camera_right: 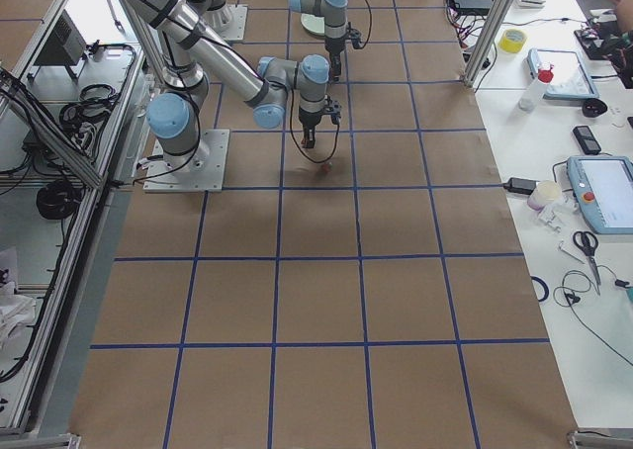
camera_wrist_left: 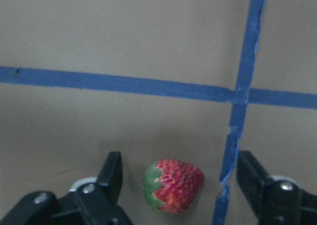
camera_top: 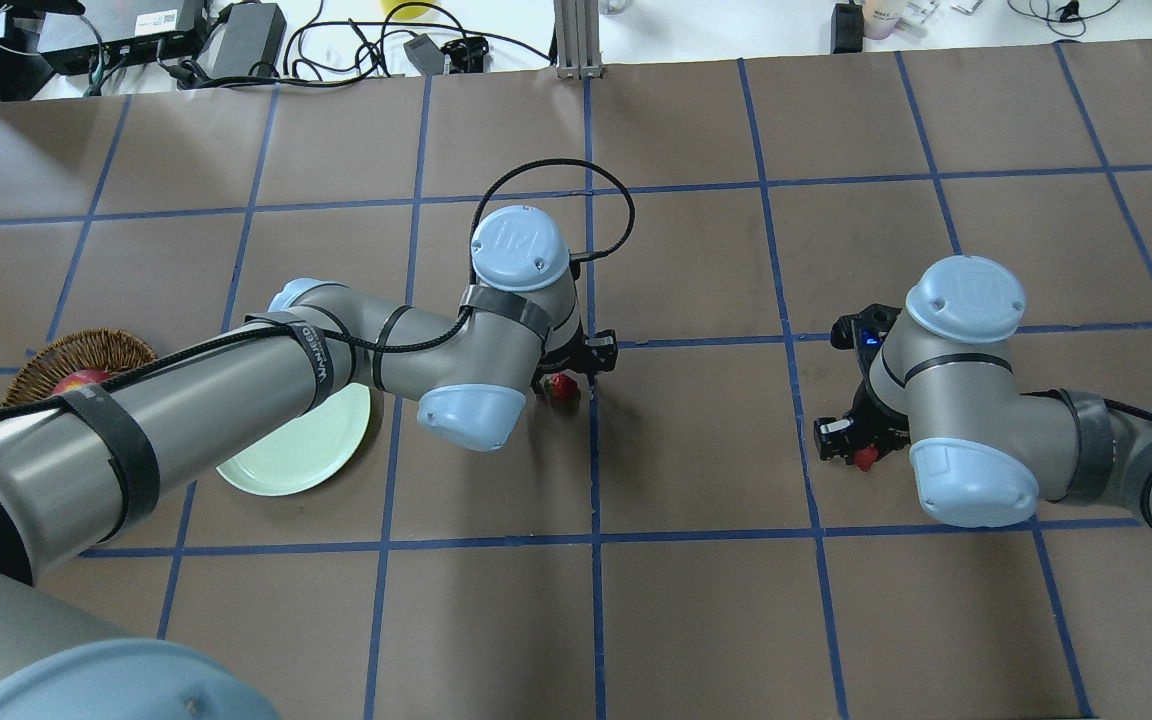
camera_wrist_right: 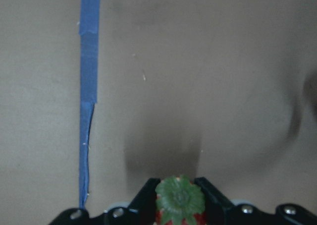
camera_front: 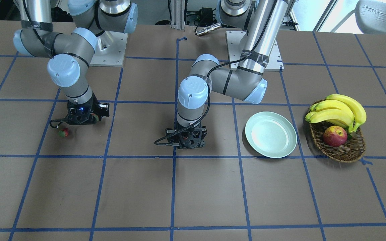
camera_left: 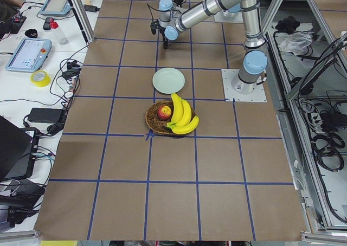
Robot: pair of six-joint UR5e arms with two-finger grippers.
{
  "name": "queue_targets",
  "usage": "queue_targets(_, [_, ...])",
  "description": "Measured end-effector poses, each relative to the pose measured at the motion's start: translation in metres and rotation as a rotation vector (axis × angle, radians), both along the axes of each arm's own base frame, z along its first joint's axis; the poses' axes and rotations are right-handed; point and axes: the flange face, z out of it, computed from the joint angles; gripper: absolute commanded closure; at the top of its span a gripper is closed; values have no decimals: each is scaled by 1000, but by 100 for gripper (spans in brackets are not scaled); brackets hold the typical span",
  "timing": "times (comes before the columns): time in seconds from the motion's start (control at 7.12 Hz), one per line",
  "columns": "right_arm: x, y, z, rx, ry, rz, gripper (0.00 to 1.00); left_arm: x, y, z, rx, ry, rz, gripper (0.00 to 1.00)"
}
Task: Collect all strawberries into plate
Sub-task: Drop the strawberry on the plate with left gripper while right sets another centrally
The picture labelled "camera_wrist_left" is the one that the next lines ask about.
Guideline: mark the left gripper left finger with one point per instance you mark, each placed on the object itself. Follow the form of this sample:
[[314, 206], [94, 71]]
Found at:
[[97, 197]]

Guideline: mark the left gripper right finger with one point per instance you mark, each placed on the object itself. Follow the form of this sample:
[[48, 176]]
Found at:
[[274, 199]]

